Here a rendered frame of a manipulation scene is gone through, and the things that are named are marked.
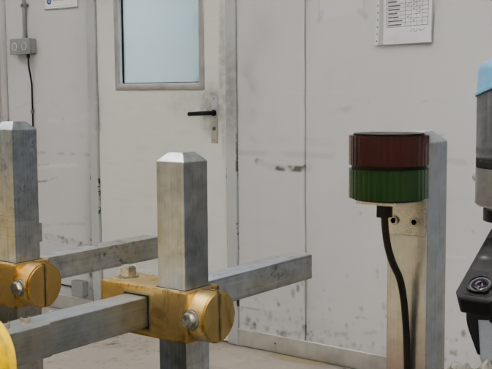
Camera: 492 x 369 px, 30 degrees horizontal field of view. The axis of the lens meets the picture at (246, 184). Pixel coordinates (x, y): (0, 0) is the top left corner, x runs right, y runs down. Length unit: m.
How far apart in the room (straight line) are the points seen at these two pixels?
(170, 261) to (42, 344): 0.15
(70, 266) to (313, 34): 2.85
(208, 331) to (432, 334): 0.22
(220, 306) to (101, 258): 0.35
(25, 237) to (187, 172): 0.26
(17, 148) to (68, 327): 0.28
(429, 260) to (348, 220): 3.12
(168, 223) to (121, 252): 0.35
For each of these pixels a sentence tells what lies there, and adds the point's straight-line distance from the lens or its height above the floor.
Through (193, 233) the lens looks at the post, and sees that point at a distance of 0.88.
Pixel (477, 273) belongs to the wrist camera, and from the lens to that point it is 0.99.
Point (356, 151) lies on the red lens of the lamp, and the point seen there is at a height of 1.11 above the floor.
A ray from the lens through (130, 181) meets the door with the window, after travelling 4.63.
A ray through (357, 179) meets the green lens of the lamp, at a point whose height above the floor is 1.09.
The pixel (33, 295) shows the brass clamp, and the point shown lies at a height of 0.94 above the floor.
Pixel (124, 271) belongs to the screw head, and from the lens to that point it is 0.95.
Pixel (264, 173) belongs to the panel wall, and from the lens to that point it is 4.07.
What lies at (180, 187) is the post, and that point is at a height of 1.07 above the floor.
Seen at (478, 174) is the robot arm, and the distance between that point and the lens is 1.04.
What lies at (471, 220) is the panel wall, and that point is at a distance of 3.60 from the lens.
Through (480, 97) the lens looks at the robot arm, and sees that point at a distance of 1.03.
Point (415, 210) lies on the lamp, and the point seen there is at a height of 1.07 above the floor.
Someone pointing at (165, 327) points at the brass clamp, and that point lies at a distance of 0.89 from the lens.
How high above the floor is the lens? 1.16
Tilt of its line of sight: 6 degrees down
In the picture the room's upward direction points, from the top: straight up
